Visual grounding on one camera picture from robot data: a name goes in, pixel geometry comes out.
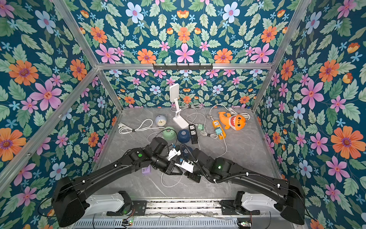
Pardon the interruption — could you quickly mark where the purple power strip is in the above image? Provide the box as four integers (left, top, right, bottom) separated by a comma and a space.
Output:
142, 165, 152, 176

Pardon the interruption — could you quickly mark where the green cordless meat grinder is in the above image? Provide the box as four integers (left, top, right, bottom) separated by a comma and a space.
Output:
162, 127, 177, 141

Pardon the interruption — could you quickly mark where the black power strip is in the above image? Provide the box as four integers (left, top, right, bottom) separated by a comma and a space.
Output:
189, 124, 198, 144

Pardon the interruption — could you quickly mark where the white bundled cable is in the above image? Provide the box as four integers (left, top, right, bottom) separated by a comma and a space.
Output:
182, 102, 214, 135

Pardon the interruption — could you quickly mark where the orange shark plush toy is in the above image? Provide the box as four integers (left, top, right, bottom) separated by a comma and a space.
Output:
218, 112, 246, 131

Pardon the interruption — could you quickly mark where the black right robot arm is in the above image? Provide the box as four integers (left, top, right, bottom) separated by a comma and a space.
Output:
181, 147, 306, 225

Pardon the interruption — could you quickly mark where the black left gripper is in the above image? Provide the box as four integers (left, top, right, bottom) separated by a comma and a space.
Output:
150, 155, 184, 176

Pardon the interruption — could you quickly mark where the orange power strip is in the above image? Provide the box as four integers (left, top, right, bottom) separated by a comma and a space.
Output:
212, 120, 226, 140

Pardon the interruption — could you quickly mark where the teal USB charger adapter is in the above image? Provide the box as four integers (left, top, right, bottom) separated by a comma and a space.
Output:
215, 127, 223, 136

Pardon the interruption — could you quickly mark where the white power strip cord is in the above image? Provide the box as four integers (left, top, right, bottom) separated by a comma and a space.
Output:
209, 103, 251, 121

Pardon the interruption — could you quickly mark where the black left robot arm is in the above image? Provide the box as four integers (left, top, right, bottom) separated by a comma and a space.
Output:
51, 137, 183, 227

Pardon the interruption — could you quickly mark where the green USB charger adapter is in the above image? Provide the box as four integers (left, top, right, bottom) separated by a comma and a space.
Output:
198, 124, 205, 131

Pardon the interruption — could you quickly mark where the white folding desk lamp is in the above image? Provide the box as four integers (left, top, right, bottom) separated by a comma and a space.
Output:
169, 83, 189, 129

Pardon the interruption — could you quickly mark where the round blue alarm clock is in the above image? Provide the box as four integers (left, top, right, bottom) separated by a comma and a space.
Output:
155, 114, 167, 127

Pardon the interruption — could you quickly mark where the dark blue meat grinder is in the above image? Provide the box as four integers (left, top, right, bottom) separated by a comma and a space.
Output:
180, 144, 193, 158
177, 129, 191, 143

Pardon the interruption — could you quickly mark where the dark blue meat grinder front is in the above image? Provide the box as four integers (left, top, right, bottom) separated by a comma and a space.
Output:
180, 144, 193, 158

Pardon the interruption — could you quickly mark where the white purple strip cord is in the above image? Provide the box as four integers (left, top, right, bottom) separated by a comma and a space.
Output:
118, 118, 166, 135

